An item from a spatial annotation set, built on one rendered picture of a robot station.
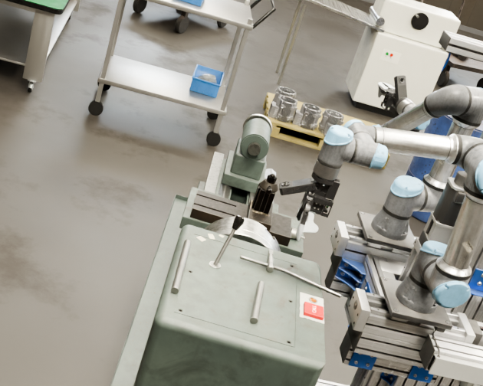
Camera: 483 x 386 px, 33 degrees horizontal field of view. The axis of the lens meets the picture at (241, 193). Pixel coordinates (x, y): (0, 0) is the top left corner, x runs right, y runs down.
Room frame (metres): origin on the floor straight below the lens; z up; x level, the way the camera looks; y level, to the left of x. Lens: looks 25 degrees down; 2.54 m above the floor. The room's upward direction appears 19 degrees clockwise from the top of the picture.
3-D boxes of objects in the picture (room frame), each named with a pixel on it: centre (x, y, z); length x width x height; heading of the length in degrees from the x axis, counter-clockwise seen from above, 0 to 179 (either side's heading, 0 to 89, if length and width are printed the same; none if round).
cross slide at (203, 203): (3.12, -0.04, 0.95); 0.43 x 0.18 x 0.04; 94
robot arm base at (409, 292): (2.52, -0.70, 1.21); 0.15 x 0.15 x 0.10
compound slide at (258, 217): (3.09, -0.10, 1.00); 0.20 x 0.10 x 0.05; 4
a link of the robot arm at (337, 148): (2.25, -0.22, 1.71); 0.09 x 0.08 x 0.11; 105
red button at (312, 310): (2.08, -0.31, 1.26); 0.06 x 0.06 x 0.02; 4
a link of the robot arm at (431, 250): (2.51, -0.70, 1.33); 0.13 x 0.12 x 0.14; 15
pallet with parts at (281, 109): (7.02, -0.53, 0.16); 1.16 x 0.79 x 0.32; 100
